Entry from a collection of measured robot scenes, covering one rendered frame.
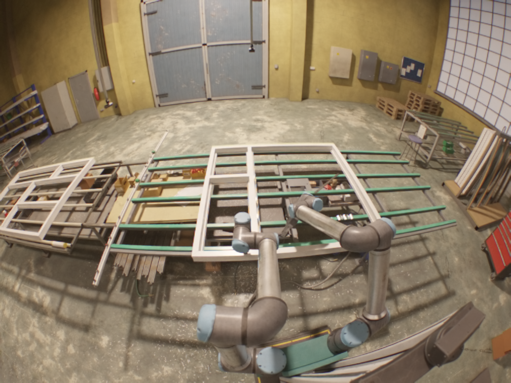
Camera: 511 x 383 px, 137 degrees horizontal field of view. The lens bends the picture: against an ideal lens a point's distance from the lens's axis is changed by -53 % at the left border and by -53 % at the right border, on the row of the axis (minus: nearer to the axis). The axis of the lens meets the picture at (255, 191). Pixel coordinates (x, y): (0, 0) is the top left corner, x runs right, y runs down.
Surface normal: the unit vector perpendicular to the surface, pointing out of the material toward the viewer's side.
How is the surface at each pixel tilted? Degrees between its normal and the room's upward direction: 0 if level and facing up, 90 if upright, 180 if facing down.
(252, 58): 90
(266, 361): 5
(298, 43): 90
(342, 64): 90
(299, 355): 0
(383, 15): 90
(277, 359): 5
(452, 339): 29
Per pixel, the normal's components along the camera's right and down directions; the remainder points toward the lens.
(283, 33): 0.05, 0.66
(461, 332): -0.11, -0.97
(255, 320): 0.13, -0.79
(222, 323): -0.01, -0.68
